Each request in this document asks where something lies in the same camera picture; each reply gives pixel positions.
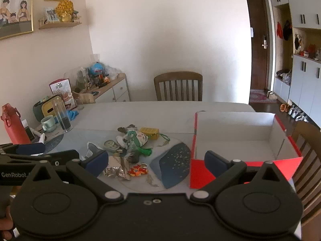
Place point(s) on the red orange toy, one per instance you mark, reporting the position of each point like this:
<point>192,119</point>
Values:
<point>136,170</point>

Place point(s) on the photo frame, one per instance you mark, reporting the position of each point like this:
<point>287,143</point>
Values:
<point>51,14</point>

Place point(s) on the pale green mug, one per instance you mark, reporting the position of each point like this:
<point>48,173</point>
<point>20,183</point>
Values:
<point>49,123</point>

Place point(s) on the silver foil packet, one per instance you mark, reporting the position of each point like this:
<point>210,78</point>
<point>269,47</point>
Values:
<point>115,170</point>

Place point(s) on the blue globe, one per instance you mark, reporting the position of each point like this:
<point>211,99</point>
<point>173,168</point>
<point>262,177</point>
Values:
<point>96,67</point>

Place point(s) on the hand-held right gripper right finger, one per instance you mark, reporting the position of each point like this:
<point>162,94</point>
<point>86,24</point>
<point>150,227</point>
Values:
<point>215,162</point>

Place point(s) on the clear plastic bag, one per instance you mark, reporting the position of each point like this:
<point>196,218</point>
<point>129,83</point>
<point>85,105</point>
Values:
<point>111,71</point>

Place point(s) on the orange slippers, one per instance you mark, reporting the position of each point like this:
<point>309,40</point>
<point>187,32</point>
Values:
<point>284,107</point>

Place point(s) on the black hanging bag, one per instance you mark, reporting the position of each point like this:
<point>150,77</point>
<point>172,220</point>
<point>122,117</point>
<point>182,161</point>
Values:
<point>287,31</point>

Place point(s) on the wooden chair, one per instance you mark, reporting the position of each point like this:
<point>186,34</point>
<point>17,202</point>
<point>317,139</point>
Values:
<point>307,155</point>
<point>178,76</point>

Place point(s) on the grey plastic bag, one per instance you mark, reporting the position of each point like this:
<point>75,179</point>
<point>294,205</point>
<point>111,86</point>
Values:
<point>287,78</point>

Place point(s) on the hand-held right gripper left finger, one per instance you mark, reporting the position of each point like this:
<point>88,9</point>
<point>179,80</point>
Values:
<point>96,164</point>

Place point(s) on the grey correction tape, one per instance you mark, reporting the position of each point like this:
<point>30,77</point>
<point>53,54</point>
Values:
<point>111,145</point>

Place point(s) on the white slippers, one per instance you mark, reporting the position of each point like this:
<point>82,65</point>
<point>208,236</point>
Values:
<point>271,95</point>

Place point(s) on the red water bottle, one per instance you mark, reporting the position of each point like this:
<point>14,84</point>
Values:
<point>15,130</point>

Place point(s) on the blue cloth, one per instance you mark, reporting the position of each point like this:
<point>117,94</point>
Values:
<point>72,114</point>

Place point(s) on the wooden white sideboard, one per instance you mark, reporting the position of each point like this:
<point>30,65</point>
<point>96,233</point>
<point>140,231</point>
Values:
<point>117,90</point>

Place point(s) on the red white paper bag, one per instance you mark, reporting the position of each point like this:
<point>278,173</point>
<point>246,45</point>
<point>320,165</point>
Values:
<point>61,87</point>

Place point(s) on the red white cardboard box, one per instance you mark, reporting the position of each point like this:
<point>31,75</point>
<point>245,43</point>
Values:
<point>238,140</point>

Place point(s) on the small drinking glass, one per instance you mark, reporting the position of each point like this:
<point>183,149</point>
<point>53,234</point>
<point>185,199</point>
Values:
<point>79,104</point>

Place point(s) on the wooden holder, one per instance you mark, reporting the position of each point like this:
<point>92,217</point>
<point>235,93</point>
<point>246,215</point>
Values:
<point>85,97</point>

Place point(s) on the dark green yellow tissue box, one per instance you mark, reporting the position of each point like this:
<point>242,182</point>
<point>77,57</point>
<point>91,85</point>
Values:
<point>46,108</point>

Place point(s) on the person's left hand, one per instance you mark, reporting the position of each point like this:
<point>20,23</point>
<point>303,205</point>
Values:
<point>4,228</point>

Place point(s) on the patterned entry rug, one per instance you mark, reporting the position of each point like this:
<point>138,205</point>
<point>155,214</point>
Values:
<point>258,96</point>

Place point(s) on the grey white sneakers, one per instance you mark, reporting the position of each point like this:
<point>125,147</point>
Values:
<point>298,114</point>

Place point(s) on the wall poster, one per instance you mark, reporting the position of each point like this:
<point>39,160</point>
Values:
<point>15,10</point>

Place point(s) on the brown door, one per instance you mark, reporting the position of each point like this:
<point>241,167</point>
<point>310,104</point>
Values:
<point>258,62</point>

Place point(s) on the tall glass tumbler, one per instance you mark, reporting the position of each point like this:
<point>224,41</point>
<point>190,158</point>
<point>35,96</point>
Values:
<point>62,120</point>

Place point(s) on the wooden wall shelf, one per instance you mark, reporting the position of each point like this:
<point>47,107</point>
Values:
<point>60,25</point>

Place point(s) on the white hallway cabinet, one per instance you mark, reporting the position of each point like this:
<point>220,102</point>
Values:
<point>306,85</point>

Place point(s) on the golden flower ornament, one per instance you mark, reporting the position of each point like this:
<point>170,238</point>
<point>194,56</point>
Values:
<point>64,10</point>

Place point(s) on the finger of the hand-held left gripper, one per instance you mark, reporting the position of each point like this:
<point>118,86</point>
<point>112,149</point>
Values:
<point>31,148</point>
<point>64,157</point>

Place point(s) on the small white black box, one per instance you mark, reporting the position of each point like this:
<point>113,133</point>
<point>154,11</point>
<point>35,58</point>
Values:
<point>30,133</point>

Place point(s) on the blue white packet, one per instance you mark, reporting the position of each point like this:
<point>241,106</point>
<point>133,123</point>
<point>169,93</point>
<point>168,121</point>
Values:
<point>91,148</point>

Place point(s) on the small figurine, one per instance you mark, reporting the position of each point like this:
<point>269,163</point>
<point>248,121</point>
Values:
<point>76,16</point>

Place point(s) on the dark green packet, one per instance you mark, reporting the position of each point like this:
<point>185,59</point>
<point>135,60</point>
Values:
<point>134,158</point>

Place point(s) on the yellow carton box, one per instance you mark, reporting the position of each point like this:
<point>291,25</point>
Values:
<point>148,131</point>

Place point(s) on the red hanging bag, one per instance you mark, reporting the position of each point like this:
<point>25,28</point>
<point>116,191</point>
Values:
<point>279,30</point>

